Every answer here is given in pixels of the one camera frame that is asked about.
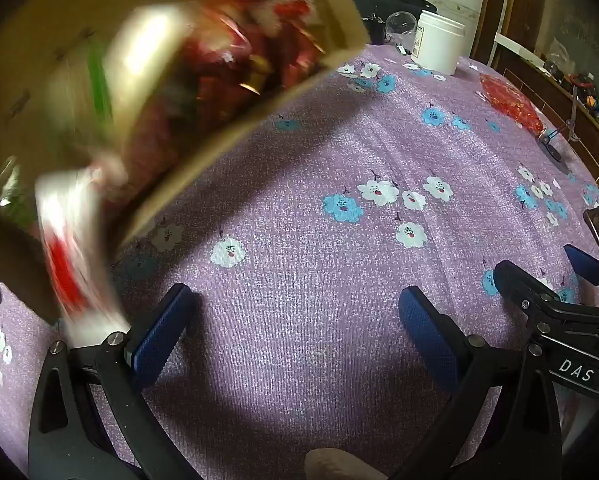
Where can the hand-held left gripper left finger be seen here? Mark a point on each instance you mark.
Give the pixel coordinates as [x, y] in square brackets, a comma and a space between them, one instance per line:
[162, 330]

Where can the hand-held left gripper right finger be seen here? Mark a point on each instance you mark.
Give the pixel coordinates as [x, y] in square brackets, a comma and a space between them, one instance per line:
[424, 340]

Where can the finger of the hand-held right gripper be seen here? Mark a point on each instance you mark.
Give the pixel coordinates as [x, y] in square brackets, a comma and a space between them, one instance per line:
[522, 285]
[592, 272]

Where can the white and red snack packet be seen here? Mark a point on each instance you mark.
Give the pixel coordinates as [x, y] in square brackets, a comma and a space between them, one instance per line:
[74, 260]

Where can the cardboard box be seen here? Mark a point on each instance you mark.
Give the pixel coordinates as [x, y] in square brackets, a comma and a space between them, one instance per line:
[54, 60]

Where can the black eyeglasses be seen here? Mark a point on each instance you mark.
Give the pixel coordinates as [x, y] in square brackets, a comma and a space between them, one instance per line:
[554, 146]

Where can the purple floral tablecloth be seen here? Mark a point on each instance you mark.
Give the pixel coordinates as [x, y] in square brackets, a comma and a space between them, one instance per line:
[304, 260]

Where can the red patterned plastic bag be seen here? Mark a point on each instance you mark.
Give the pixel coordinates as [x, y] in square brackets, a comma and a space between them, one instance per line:
[512, 102]

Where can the dark wooden sideboard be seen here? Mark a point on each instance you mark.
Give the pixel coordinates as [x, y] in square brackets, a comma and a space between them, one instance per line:
[554, 87]

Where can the white plastic jar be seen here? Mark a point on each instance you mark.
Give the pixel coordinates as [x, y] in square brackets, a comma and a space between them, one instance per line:
[439, 40]

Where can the small white adapter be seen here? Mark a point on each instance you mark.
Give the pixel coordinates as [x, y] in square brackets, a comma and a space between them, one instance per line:
[402, 50]

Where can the clear glass jar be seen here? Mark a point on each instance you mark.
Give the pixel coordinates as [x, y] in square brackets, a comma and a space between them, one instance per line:
[400, 27]

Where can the pile of red snack packets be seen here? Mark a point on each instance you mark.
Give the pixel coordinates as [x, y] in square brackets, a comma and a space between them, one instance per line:
[239, 45]

